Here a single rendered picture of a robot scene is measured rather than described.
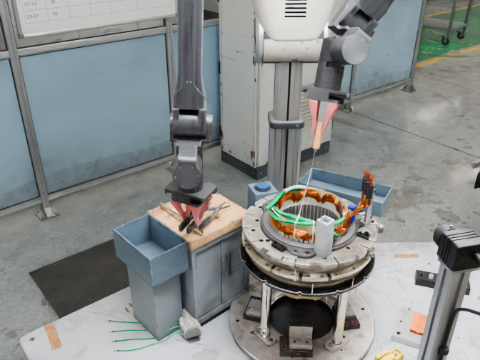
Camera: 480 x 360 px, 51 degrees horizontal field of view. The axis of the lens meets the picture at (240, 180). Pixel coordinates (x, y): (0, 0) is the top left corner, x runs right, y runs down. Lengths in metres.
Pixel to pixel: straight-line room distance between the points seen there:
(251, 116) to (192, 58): 2.54
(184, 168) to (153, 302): 0.43
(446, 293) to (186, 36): 0.62
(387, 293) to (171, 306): 0.63
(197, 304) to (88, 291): 1.48
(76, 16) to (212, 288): 2.14
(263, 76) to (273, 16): 1.95
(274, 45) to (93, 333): 0.93
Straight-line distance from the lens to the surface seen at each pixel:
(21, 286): 2.94
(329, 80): 1.08
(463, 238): 0.70
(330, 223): 1.07
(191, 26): 0.97
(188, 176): 0.98
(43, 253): 3.13
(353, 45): 1.02
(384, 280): 1.60
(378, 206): 1.41
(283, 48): 1.47
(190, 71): 0.98
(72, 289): 2.80
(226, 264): 1.35
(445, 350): 0.80
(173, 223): 1.28
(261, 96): 3.41
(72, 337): 1.43
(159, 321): 1.33
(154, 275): 1.20
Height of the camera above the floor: 1.77
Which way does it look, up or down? 29 degrees down
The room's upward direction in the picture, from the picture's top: straight up
